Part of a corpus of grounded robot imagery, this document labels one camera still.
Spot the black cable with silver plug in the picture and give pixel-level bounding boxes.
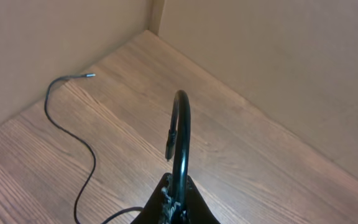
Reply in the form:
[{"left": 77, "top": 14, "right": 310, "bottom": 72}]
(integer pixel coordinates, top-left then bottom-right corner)
[{"left": 43, "top": 73, "right": 192, "bottom": 224}]

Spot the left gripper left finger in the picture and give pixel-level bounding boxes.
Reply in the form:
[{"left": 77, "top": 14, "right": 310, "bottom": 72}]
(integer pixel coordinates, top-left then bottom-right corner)
[{"left": 131, "top": 172, "right": 172, "bottom": 224}]

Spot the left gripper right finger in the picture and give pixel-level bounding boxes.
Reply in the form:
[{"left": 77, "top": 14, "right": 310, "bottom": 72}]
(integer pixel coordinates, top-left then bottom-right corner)
[{"left": 184, "top": 175, "right": 220, "bottom": 224}]

